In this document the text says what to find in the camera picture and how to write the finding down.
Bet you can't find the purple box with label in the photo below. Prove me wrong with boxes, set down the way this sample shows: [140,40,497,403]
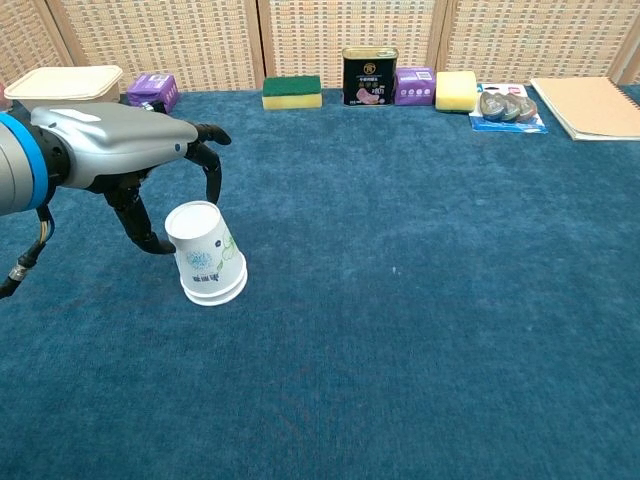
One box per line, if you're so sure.
[394,66,437,107]

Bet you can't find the beige plastic lidded box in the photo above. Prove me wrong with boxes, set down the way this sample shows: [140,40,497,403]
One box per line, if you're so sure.
[3,65,124,114]

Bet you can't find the woven folding screen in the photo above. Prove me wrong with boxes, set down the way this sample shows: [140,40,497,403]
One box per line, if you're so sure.
[0,0,640,94]

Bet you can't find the white paper cup green leaves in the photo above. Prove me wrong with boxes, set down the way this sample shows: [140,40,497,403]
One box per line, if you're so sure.
[181,272,249,307]

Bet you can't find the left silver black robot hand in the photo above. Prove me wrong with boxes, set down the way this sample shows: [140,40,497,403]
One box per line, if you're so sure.
[29,104,233,256]

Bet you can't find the purple tissue pack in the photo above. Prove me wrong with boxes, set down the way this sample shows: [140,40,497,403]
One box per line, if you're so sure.
[126,72,180,115]

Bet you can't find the blue blister pack of tapes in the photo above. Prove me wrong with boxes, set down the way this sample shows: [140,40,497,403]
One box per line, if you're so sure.
[468,83,549,135]

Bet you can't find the black luncheon meat tin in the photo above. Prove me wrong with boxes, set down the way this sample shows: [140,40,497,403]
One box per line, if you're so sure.
[342,46,400,107]

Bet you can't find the green yellow scrub sponge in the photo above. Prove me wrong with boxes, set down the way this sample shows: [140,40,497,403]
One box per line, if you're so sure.
[262,75,324,111]

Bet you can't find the yellow sponge block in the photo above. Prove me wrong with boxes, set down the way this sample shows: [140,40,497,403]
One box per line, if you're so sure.
[434,70,479,113]

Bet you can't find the white paper cup blue flower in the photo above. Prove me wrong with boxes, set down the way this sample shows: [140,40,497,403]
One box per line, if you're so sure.
[164,200,249,298]

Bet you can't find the tan spiral notebook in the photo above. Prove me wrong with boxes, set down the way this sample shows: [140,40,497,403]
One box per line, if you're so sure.
[529,76,640,143]

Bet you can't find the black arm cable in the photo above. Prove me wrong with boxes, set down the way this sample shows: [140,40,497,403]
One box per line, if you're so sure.
[0,203,55,300]

